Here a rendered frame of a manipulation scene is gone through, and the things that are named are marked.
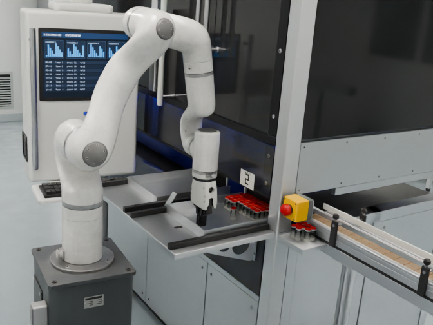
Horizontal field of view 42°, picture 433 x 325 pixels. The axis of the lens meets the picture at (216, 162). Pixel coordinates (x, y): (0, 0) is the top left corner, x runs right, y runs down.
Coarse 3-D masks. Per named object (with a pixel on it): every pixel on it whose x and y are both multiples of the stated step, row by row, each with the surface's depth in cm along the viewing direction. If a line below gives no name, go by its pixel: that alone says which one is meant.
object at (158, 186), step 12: (132, 180) 228; (144, 180) 236; (156, 180) 240; (168, 180) 241; (180, 180) 242; (192, 180) 243; (144, 192) 220; (156, 192) 225; (168, 192) 226; (180, 192) 228; (228, 192) 230
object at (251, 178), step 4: (240, 172) 209; (244, 172) 207; (248, 172) 205; (240, 176) 209; (244, 176) 207; (252, 176) 203; (240, 180) 209; (244, 180) 207; (252, 180) 203; (244, 184) 207; (248, 184) 205; (252, 184) 203; (252, 188) 204
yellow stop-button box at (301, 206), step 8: (288, 200) 186; (296, 200) 185; (304, 200) 185; (312, 200) 186; (296, 208) 183; (304, 208) 185; (312, 208) 187; (288, 216) 187; (296, 216) 184; (304, 216) 186
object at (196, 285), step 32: (128, 224) 301; (384, 224) 228; (416, 224) 241; (128, 256) 306; (160, 256) 272; (192, 256) 246; (288, 256) 201; (320, 256) 211; (160, 288) 276; (192, 288) 249; (224, 288) 227; (288, 288) 206; (320, 288) 217; (384, 288) 241; (192, 320) 252; (224, 320) 229; (256, 320) 211; (288, 320) 211; (320, 320) 223; (352, 320) 235; (384, 320) 248; (416, 320) 264
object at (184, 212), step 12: (240, 192) 223; (168, 204) 204; (180, 204) 208; (192, 204) 211; (216, 204) 217; (180, 216) 197; (192, 216) 204; (216, 216) 206; (228, 216) 207; (240, 216) 207; (192, 228) 191; (204, 228) 194; (216, 228) 187; (228, 228) 190
